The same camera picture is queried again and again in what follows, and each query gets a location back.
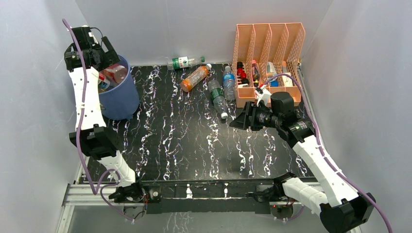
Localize white box in organizer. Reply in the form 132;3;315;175
281;72;294;87

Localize orange plastic file organizer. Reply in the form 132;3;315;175
231;22;306;108

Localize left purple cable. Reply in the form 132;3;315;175
62;18;136;222

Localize brown tea bottle red label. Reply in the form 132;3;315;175
103;64;128;84

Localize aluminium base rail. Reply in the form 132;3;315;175
56;179;312;233

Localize orange drink bottle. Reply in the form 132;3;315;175
180;64;212;92

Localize red black items in organizer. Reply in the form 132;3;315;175
236;62;249;87

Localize blue capped tube in organizer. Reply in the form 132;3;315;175
266;62;279;87

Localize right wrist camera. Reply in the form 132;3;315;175
255;86;271;106

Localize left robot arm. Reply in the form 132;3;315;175
64;25;145;203

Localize blue label water bottle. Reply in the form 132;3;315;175
223;66;236;101

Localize dark green label clear bottle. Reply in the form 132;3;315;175
208;79;228;119

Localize red blue label clear bottle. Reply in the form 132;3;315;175
98;73;111;92

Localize blue plastic bin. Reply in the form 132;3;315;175
99;55;140;120

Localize dark bottle in organizer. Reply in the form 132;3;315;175
252;60;260;87

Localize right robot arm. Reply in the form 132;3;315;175
229;92;375;233

